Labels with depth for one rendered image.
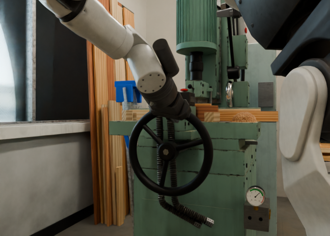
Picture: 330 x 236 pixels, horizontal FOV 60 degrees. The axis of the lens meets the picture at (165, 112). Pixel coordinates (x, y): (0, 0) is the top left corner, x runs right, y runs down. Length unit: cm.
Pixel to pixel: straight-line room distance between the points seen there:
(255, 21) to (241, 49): 85
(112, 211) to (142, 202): 141
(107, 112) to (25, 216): 96
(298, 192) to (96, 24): 43
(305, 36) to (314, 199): 24
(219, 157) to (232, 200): 16
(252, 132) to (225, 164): 15
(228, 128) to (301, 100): 63
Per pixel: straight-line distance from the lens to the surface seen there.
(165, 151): 91
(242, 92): 137
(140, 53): 64
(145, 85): 62
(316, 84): 44
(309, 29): 49
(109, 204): 255
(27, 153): 219
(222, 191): 109
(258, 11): 56
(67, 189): 255
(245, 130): 105
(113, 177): 250
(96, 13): 53
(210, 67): 134
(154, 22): 394
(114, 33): 56
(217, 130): 106
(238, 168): 106
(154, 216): 120
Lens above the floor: 93
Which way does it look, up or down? level
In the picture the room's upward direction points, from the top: straight up
